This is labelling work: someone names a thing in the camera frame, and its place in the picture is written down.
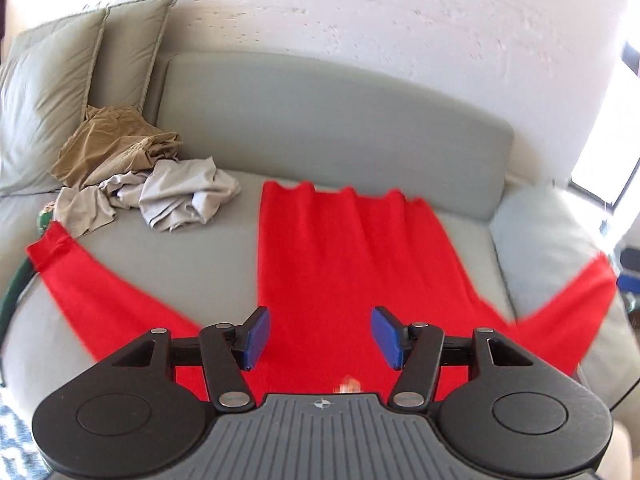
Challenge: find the window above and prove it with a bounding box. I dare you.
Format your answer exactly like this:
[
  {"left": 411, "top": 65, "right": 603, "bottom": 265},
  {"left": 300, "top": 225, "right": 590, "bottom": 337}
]
[{"left": 571, "top": 42, "right": 640, "bottom": 207}]

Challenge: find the blue and white patterned rug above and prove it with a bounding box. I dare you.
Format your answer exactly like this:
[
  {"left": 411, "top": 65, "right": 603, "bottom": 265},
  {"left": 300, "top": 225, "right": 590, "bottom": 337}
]
[{"left": 0, "top": 389, "right": 50, "bottom": 480}]

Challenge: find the crumpled tan garment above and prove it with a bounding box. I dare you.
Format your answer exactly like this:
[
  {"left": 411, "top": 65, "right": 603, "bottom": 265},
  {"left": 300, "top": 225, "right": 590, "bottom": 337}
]
[{"left": 49, "top": 105, "right": 183, "bottom": 192}]

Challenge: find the grey sofa backrest cushion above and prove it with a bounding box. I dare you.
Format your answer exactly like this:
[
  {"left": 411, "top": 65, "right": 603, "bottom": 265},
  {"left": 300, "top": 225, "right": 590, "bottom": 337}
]
[{"left": 155, "top": 51, "right": 516, "bottom": 222}]

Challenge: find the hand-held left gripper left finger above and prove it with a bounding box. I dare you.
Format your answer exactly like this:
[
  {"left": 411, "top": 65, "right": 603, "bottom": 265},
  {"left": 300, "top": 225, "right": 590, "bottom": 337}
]
[{"left": 105, "top": 306, "right": 272, "bottom": 415}]

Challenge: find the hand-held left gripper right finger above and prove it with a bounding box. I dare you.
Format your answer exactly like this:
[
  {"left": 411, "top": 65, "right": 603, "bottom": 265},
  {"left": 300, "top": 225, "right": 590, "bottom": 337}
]
[{"left": 371, "top": 305, "right": 541, "bottom": 415}]

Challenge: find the red long-sleeved shirt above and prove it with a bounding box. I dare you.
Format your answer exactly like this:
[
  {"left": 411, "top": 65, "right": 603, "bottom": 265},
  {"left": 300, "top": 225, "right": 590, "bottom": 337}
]
[{"left": 25, "top": 180, "right": 619, "bottom": 402}]

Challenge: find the pale blue pillow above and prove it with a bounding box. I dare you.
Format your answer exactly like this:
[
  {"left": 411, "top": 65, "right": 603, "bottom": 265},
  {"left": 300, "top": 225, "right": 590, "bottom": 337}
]
[{"left": 490, "top": 184, "right": 640, "bottom": 411}]

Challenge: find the large sage green pillow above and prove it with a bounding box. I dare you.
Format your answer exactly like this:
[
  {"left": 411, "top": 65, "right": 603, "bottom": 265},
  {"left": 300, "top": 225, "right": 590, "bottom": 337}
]
[{"left": 0, "top": 7, "right": 109, "bottom": 197}]

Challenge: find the grey sofa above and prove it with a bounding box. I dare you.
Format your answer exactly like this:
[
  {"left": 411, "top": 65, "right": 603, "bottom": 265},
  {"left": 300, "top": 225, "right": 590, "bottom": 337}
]
[{"left": 0, "top": 51, "right": 640, "bottom": 441}]

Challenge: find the green strap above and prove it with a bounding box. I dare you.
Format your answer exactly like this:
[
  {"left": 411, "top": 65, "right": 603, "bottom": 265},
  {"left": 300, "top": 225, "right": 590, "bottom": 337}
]
[{"left": 0, "top": 212, "right": 53, "bottom": 321}]

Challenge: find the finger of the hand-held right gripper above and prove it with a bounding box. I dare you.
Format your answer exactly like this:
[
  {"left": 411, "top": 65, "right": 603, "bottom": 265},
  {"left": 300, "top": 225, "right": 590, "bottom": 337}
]
[{"left": 618, "top": 245, "right": 640, "bottom": 293}]

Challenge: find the crumpled light grey garment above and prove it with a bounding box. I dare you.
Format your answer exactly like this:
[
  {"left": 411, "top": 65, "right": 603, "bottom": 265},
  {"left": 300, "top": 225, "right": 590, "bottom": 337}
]
[{"left": 52, "top": 156, "right": 242, "bottom": 239}]

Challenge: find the sage green cushion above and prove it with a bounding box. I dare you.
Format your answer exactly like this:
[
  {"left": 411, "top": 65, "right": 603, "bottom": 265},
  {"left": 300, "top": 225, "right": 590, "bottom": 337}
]
[{"left": 90, "top": 0, "right": 181, "bottom": 113}]

